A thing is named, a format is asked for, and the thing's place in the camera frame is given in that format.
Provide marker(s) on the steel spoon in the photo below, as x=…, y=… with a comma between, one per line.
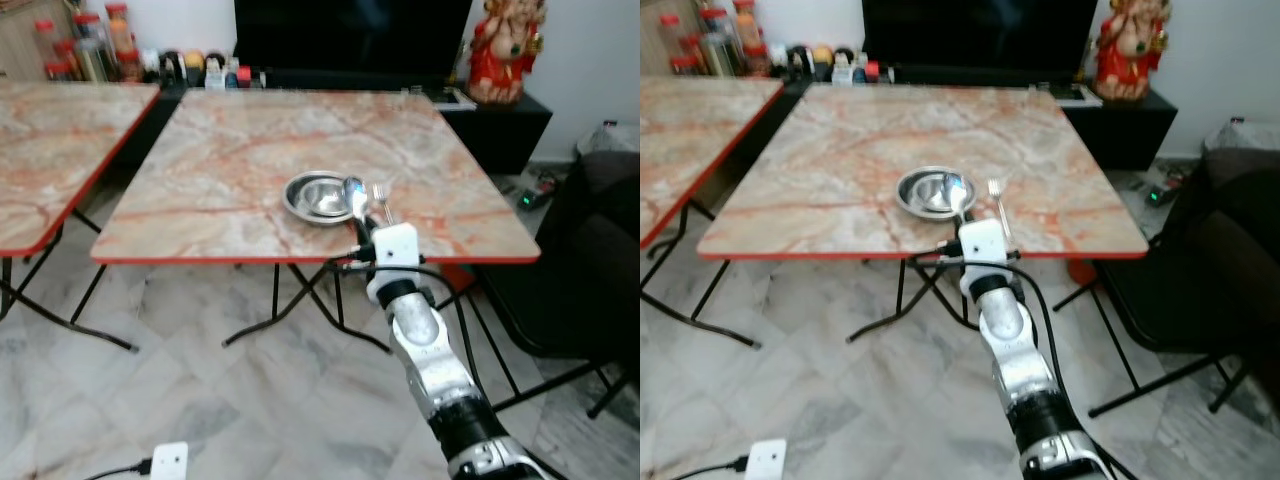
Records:
x=957, y=190
x=354, y=193

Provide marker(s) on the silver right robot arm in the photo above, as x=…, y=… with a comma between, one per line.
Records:
x=1010, y=340
x=430, y=350

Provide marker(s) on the steel fork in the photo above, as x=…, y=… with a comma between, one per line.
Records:
x=383, y=200
x=1000, y=205

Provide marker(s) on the steel bowl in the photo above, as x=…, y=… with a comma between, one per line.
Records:
x=310, y=198
x=922, y=192

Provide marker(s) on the orange object under table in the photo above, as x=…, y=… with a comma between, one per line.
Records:
x=457, y=275
x=1082, y=270

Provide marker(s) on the marble folding table red edge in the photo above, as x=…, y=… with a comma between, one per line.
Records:
x=690, y=140
x=50, y=150
x=860, y=140
x=250, y=150

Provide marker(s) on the white flat box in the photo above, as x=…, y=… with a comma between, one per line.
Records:
x=452, y=97
x=1070, y=94

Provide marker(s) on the power strip with green light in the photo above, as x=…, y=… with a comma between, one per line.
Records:
x=1162, y=193
x=533, y=196

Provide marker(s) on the white small bottle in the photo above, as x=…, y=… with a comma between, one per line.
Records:
x=844, y=70
x=216, y=76

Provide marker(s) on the black television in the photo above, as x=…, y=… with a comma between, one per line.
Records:
x=350, y=35
x=980, y=32

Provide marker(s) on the black chair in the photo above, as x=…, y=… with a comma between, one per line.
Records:
x=1220, y=260
x=580, y=270

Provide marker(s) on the red gold figurine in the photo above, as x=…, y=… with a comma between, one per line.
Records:
x=1128, y=50
x=500, y=55

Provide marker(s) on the tall jar red lid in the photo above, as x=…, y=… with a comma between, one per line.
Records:
x=715, y=44
x=672, y=38
x=120, y=30
x=46, y=42
x=92, y=48
x=746, y=26

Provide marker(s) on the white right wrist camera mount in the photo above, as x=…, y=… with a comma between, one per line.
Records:
x=984, y=245
x=396, y=248

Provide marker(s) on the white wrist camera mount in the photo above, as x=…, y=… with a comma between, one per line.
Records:
x=396, y=248
x=766, y=460
x=984, y=245
x=170, y=462

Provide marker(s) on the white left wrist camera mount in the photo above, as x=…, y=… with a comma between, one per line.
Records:
x=766, y=460
x=170, y=462

